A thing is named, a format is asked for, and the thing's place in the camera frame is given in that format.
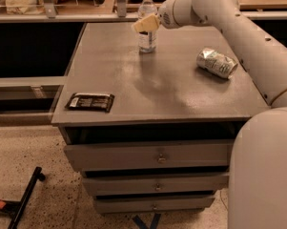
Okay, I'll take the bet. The black stand leg left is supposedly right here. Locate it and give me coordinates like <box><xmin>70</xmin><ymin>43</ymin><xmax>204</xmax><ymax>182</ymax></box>
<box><xmin>0</xmin><ymin>167</ymin><xmax>46</xmax><ymax>229</ymax></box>

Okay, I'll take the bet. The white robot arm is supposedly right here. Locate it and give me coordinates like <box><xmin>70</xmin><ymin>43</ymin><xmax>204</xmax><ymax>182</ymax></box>
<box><xmin>133</xmin><ymin>0</ymin><xmax>287</xmax><ymax>229</ymax></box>

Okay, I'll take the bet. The top grey drawer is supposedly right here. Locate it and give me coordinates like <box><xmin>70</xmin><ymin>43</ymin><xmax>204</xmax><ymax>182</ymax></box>
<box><xmin>64</xmin><ymin>139</ymin><xmax>233</xmax><ymax>172</ymax></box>

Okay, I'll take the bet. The bottom grey drawer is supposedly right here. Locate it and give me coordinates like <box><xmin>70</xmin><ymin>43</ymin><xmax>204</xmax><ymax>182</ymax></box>
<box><xmin>93</xmin><ymin>195</ymin><xmax>215</xmax><ymax>214</ymax></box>

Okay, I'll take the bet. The middle grey drawer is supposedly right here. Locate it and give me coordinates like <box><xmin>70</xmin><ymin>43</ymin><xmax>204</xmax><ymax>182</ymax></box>
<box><xmin>83</xmin><ymin>173</ymin><xmax>228</xmax><ymax>196</ymax></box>

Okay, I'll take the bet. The black rxbar chocolate wrapper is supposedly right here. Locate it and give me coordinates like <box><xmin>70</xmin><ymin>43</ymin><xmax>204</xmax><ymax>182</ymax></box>
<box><xmin>65</xmin><ymin>93</ymin><xmax>114</xmax><ymax>113</ymax></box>

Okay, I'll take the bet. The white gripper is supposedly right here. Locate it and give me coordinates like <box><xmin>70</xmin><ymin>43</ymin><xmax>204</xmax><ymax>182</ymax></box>
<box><xmin>132</xmin><ymin>0</ymin><xmax>195</xmax><ymax>32</ymax></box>

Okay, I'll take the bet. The clear plastic water bottle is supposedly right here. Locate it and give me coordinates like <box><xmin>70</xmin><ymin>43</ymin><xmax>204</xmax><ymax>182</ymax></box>
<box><xmin>138</xmin><ymin>0</ymin><xmax>157</xmax><ymax>52</ymax></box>

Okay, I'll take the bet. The crushed silver green can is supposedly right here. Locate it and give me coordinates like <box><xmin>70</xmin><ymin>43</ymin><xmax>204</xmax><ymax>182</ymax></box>
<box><xmin>196</xmin><ymin>48</ymin><xmax>237</xmax><ymax>79</ymax></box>

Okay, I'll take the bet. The grey drawer cabinet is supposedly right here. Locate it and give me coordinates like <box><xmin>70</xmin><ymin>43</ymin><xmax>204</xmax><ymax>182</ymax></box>
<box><xmin>52</xmin><ymin>23</ymin><xmax>267</xmax><ymax>202</ymax></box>

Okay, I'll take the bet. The grey drawer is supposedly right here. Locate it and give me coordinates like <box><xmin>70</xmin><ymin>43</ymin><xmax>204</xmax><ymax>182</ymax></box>
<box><xmin>83</xmin><ymin>173</ymin><xmax>228</xmax><ymax>196</ymax></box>
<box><xmin>64</xmin><ymin>139</ymin><xmax>233</xmax><ymax>172</ymax></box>
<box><xmin>93</xmin><ymin>195</ymin><xmax>215</xmax><ymax>214</ymax></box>

